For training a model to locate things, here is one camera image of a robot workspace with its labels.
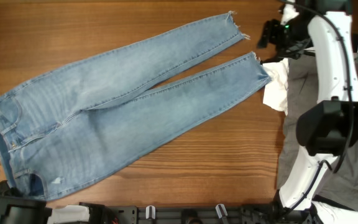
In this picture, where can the white cloth garment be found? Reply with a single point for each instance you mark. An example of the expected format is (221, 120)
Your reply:
(275, 93)

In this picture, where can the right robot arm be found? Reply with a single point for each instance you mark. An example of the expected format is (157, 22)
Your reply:
(325, 132)

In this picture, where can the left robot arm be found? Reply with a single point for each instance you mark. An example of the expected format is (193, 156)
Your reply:
(16, 210)

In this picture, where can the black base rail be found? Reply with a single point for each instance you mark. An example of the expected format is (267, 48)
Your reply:
(207, 215)

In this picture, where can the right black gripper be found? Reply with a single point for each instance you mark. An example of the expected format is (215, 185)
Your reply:
(272, 35)

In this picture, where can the grey cloth garment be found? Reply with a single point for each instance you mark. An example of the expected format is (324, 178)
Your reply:
(302, 95)

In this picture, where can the black cloth garment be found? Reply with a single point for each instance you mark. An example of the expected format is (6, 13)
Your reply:
(301, 49)

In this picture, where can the light blue denim jeans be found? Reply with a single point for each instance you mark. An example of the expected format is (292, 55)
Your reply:
(74, 126)

